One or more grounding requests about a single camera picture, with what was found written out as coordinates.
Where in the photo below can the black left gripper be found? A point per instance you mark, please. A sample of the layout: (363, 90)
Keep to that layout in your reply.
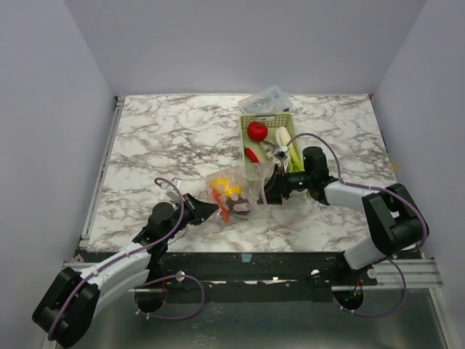
(200, 211)

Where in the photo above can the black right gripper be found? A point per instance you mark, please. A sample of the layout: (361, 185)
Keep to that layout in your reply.
(274, 187)

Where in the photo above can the green fake vegetable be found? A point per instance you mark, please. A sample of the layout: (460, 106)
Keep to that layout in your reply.
(282, 137)

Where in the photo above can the clear zip top bag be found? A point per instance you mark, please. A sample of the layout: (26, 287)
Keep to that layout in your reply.
(250, 190)

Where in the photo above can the grey fake fish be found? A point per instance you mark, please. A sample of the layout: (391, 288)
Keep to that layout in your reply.
(269, 149)

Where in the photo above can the red fake chili pepper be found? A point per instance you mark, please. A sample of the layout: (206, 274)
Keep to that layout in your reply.
(250, 155)

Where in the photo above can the red fake apple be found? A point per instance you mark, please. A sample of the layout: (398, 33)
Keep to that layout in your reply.
(257, 131)

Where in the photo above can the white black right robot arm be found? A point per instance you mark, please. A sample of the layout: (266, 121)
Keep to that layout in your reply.
(394, 221)

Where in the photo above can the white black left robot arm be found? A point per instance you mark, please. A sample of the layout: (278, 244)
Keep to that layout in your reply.
(75, 297)

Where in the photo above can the orange fake carrot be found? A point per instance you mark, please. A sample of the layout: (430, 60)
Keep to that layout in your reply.
(222, 208)

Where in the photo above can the yellow fake pepper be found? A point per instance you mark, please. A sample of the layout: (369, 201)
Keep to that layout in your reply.
(225, 186)

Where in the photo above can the dark purple fake food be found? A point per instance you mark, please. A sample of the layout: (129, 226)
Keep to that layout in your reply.
(240, 206)

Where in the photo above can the green perforated plastic basket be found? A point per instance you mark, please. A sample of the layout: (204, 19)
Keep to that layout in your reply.
(258, 155)

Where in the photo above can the clear plastic organizer box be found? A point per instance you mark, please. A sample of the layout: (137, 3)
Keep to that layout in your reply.
(271, 100)

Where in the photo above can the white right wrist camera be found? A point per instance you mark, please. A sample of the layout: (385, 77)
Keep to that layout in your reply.
(281, 156)

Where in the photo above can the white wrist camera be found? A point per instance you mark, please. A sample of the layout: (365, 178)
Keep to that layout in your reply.
(281, 156)
(172, 190)

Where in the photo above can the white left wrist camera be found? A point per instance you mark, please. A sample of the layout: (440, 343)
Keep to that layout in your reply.
(172, 190)

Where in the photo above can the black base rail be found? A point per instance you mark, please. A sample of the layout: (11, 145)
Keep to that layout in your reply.
(251, 277)

